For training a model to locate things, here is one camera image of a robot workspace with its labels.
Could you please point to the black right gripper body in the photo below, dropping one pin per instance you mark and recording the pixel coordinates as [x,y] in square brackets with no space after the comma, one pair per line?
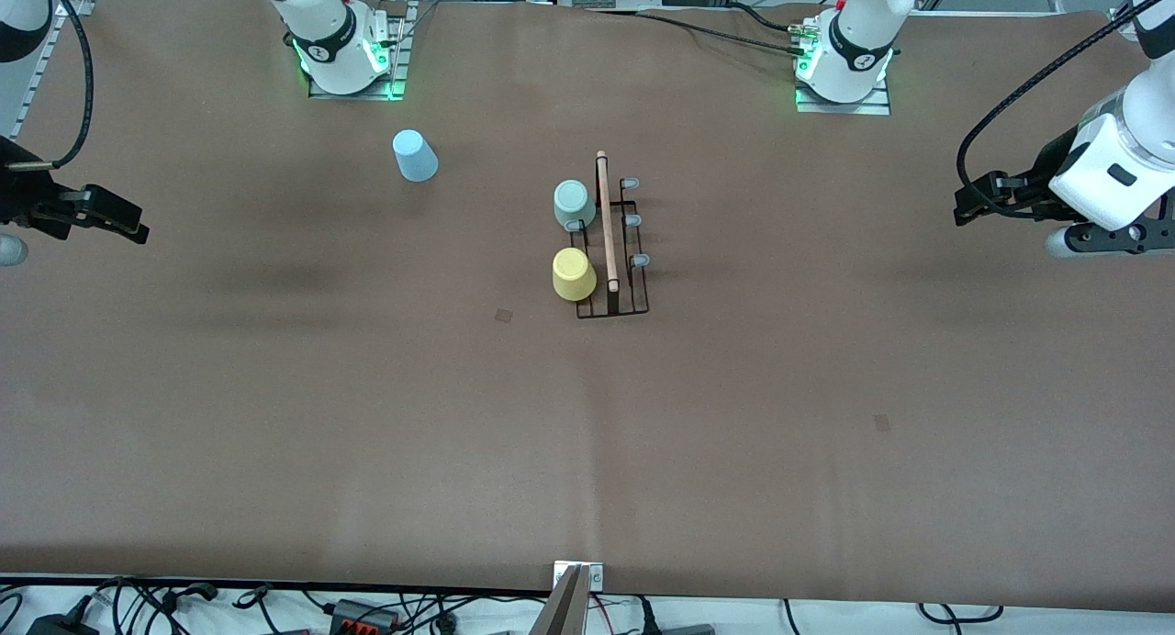
[20,200]

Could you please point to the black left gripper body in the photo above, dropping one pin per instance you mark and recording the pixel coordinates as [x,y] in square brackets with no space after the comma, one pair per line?
[1039,179]

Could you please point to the mint green plastic cup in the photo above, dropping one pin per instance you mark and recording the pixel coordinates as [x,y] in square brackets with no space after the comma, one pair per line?
[571,199]

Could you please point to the yellow plastic cup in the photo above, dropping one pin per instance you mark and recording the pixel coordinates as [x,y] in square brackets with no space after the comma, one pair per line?
[574,275]

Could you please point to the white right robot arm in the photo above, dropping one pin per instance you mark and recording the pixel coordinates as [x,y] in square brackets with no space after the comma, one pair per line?
[321,29]

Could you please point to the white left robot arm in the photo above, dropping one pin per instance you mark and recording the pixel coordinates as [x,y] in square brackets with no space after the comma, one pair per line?
[1147,112]

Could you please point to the light blue plastic cup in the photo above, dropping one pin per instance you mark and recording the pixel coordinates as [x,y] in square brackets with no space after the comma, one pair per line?
[415,156]

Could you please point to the brown table cover sheet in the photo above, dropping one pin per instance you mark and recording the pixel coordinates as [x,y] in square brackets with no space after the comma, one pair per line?
[734,488]

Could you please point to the black power adapter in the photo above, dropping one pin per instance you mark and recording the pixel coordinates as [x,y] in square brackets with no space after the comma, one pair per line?
[60,626]

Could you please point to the black box with red parts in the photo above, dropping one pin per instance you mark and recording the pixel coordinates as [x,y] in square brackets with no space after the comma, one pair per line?
[353,609]

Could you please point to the grey flat box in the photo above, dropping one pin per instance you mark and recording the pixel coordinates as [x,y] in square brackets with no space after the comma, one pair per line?
[688,629]

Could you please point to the grey wooden beam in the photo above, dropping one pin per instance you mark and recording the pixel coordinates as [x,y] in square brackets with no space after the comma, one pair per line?
[562,612]

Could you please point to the metal corner bracket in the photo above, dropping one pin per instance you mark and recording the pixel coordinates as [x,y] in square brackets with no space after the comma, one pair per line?
[78,5]

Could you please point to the small metal clamp bracket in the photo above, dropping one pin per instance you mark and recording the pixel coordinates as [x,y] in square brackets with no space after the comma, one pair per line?
[595,575]

